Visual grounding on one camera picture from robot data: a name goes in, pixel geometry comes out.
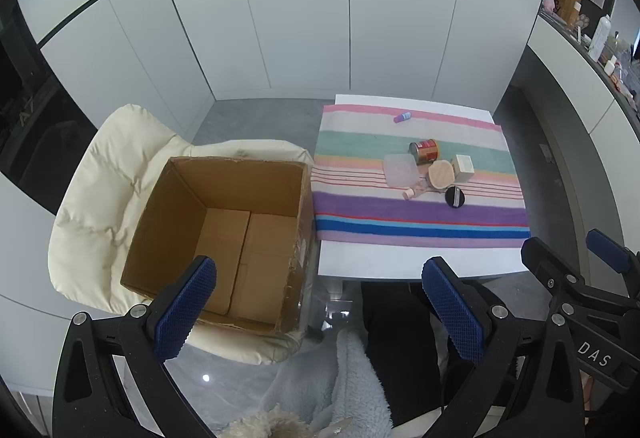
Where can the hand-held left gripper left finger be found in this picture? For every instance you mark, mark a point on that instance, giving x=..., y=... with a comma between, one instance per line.
x=185, y=313

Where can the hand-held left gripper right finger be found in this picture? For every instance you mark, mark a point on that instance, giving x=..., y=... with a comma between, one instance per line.
x=452, y=313

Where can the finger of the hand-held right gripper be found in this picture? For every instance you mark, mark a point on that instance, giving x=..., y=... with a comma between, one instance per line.
x=607, y=250
x=552, y=270

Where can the brown cardboard box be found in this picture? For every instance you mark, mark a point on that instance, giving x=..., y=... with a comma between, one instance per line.
x=175, y=198

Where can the black round compact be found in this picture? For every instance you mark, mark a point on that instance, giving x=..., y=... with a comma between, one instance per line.
x=455, y=196

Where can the small peach cosmetic bottle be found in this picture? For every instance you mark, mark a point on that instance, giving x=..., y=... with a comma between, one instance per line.
x=415, y=190

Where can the white cube box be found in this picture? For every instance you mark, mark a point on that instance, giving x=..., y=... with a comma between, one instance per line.
x=463, y=166

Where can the beige rounded case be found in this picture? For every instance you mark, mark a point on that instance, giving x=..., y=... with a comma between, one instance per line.
x=441, y=174

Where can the clear plastic lid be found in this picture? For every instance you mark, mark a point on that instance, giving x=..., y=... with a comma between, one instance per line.
x=400, y=169

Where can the red and gold can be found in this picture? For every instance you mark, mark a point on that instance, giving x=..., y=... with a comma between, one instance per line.
x=427, y=152

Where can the person's legs black trousers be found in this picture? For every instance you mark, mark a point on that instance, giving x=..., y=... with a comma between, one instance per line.
x=395, y=343

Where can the striped colourful towel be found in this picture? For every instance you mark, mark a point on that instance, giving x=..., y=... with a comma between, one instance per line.
x=400, y=218

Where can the white floor socket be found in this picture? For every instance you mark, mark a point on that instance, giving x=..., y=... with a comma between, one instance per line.
x=545, y=153

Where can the pale fluffy fleece robe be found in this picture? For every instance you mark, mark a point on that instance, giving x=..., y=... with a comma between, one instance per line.
x=345, y=383

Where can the beige fluffy plush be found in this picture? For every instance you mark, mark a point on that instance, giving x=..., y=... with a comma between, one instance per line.
x=265, y=424

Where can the cream padded chair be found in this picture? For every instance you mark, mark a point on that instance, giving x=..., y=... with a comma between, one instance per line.
x=100, y=198

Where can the white curved counter cabinet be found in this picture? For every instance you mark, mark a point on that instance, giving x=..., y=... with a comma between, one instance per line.
x=565, y=83

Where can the small purple tube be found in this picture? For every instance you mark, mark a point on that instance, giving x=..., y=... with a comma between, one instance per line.
x=402, y=117

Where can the white plastic bottle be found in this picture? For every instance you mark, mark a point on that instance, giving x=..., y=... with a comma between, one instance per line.
x=600, y=37

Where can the black glass panel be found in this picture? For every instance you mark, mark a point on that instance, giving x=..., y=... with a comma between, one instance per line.
x=35, y=128

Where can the small brown carton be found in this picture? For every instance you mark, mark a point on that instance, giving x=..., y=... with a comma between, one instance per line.
x=569, y=4

